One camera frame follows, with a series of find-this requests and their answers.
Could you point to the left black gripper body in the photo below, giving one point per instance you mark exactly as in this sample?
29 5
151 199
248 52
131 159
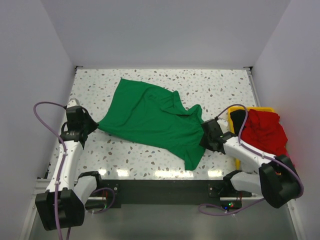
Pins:
88 123

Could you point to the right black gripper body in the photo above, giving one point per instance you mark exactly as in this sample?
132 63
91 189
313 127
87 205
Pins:
205 142

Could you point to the green t shirt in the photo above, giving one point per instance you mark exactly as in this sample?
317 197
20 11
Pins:
148 114

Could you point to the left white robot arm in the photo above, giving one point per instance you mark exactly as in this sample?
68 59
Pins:
62 205

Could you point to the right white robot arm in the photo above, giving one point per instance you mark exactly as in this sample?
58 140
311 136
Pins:
273 177

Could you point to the yellow plastic bin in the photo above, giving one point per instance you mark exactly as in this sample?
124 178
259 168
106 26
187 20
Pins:
266 109

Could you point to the red t shirt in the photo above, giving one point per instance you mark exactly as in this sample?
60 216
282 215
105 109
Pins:
263 131

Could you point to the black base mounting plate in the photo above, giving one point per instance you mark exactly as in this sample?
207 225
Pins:
115 193

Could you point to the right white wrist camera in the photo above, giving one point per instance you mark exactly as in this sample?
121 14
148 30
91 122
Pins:
224 125

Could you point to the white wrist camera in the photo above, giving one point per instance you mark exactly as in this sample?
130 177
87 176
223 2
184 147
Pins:
224 125
72 104

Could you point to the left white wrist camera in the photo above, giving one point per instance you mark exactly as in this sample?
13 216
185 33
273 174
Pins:
72 104

